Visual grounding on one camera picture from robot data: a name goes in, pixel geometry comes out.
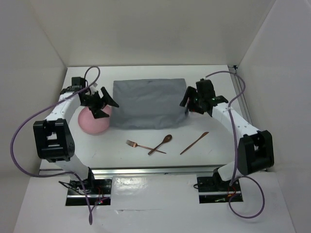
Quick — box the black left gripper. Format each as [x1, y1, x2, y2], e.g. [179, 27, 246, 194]
[81, 86, 118, 118]

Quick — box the grey cloth placemat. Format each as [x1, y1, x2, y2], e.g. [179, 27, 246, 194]
[110, 79, 188, 130]

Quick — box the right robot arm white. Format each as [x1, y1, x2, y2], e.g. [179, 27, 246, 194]
[180, 79, 275, 190]

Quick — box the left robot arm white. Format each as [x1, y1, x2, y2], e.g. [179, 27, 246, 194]
[33, 77, 119, 194]

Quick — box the pink plate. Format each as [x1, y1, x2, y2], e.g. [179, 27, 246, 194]
[78, 107, 110, 134]

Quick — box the brown wooden spoon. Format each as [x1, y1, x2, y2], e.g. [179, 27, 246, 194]
[148, 134, 173, 155]

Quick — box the copper fork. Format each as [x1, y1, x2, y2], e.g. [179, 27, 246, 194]
[126, 140, 152, 150]

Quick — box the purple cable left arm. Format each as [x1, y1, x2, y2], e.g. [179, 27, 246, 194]
[9, 66, 107, 225]

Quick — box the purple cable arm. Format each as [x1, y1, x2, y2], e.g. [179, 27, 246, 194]
[9, 66, 107, 225]
[204, 70, 265, 217]

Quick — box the aluminium rail right side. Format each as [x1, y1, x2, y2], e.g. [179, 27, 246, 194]
[230, 74, 253, 124]

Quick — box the aluminium rail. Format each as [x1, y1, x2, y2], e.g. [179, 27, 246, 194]
[37, 164, 268, 177]
[230, 74, 253, 124]

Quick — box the aluminium rail front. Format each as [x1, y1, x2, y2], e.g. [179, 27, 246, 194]
[37, 164, 268, 177]

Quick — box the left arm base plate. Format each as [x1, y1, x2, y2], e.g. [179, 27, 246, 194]
[59, 178, 112, 206]

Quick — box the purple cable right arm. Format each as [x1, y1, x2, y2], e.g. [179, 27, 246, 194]
[204, 70, 265, 217]

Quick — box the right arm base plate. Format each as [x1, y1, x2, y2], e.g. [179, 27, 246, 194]
[193, 177, 243, 204]

